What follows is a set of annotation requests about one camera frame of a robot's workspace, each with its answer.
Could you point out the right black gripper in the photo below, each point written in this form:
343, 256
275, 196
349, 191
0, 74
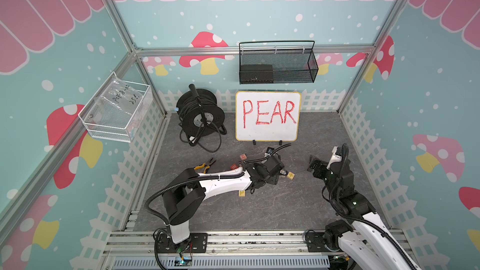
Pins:
324, 166

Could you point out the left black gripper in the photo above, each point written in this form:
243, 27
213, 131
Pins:
273, 180

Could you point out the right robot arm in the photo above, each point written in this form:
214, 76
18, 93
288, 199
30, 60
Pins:
360, 217

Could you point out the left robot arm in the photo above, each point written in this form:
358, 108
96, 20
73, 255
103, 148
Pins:
178, 202

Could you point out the white board with PEAR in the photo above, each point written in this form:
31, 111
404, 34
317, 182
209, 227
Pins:
267, 116

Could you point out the wooden block far right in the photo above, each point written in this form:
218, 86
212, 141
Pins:
290, 175

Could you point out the yellow black pliers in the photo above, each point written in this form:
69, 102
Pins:
206, 165

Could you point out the black box in basket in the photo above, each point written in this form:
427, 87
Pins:
251, 74

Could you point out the black cable reel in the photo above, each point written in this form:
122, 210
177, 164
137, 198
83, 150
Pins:
200, 116

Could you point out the black wire mesh basket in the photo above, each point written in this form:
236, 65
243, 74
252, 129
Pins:
292, 61

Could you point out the clear acrylic wall bin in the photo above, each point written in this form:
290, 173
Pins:
116, 111

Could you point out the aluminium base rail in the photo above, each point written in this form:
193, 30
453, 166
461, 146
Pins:
253, 250

